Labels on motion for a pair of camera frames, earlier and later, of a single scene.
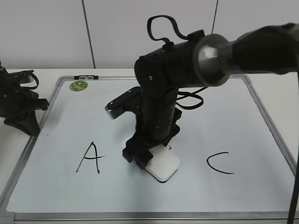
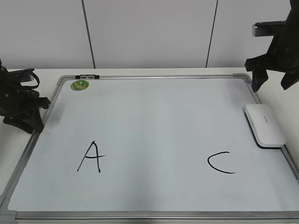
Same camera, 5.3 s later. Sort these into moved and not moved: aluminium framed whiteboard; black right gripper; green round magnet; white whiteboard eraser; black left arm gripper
Moved: black right gripper; white whiteboard eraser
Not moved: aluminium framed whiteboard; green round magnet; black left arm gripper
